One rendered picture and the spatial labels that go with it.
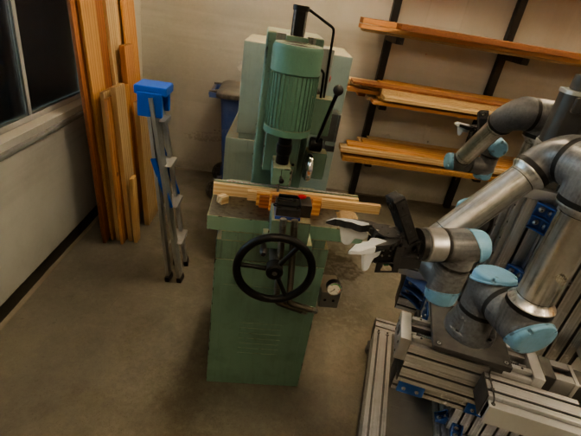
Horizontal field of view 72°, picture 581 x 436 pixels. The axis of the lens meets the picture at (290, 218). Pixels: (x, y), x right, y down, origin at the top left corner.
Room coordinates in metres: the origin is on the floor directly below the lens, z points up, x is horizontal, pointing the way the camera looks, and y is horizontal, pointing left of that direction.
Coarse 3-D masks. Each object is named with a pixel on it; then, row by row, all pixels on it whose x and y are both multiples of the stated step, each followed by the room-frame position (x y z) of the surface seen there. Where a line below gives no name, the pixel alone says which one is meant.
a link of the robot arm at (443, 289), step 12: (420, 264) 0.84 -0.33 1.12; (432, 264) 0.81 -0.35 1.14; (432, 276) 0.78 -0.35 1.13; (444, 276) 0.76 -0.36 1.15; (456, 276) 0.75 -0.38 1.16; (432, 288) 0.77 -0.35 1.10; (444, 288) 0.75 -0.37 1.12; (456, 288) 0.75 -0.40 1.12; (432, 300) 0.76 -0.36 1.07; (444, 300) 0.75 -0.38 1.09
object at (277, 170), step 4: (272, 156) 1.56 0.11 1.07; (272, 160) 1.51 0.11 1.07; (272, 164) 1.47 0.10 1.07; (276, 164) 1.46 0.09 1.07; (280, 164) 1.47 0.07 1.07; (288, 164) 1.48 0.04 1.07; (272, 168) 1.43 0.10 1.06; (276, 168) 1.43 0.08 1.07; (280, 168) 1.44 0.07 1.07; (284, 168) 1.44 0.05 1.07; (288, 168) 1.45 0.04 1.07; (272, 172) 1.43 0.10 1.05; (276, 172) 1.43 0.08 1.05; (280, 172) 1.43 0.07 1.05; (284, 172) 1.44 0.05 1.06; (288, 172) 1.44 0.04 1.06; (272, 176) 1.43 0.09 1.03; (276, 176) 1.43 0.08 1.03; (284, 176) 1.44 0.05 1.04; (288, 176) 1.44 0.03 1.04; (272, 180) 1.43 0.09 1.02; (276, 180) 1.43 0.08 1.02; (284, 180) 1.44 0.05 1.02; (288, 180) 1.44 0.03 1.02; (280, 184) 1.43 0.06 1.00; (284, 184) 1.44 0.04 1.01; (288, 184) 1.44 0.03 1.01
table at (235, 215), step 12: (216, 204) 1.38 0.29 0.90; (228, 204) 1.39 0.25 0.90; (240, 204) 1.41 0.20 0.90; (252, 204) 1.43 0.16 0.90; (216, 216) 1.29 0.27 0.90; (228, 216) 1.30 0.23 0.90; (240, 216) 1.31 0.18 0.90; (252, 216) 1.33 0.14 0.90; (264, 216) 1.34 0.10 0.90; (312, 216) 1.41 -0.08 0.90; (324, 216) 1.43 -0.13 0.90; (336, 216) 1.45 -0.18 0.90; (216, 228) 1.29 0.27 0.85; (228, 228) 1.30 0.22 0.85; (240, 228) 1.30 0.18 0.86; (252, 228) 1.31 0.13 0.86; (264, 228) 1.31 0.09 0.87; (312, 228) 1.34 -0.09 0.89; (324, 228) 1.34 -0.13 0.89; (336, 228) 1.35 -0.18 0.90; (336, 240) 1.35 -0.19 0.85; (360, 240) 1.36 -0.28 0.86
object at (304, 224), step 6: (270, 216) 1.31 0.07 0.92; (270, 222) 1.27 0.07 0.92; (276, 222) 1.22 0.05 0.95; (288, 222) 1.23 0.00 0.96; (300, 222) 1.24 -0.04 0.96; (306, 222) 1.24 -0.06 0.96; (270, 228) 1.23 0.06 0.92; (276, 228) 1.22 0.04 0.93; (288, 228) 1.23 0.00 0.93; (300, 228) 1.24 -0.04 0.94; (306, 228) 1.24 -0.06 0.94; (288, 234) 1.23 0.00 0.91; (300, 234) 1.24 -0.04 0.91; (306, 234) 1.24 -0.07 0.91; (306, 240) 1.24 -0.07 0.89
